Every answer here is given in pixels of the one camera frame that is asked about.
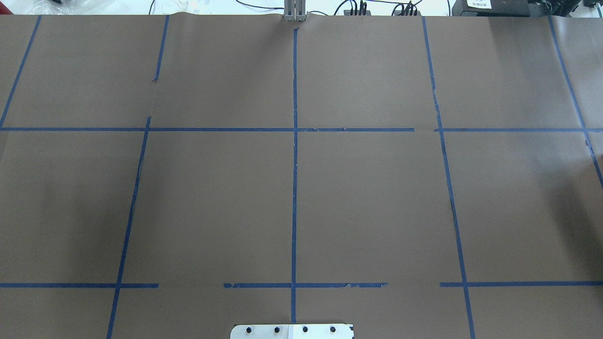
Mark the black power strip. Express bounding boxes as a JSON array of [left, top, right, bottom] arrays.
[[342, 0, 369, 16]]

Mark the aluminium frame post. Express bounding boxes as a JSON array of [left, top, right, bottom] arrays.
[[284, 0, 308, 22]]

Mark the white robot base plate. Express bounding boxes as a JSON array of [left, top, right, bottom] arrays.
[[230, 323, 355, 339]]

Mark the black device box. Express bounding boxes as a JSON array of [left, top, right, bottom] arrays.
[[451, 0, 530, 17]]

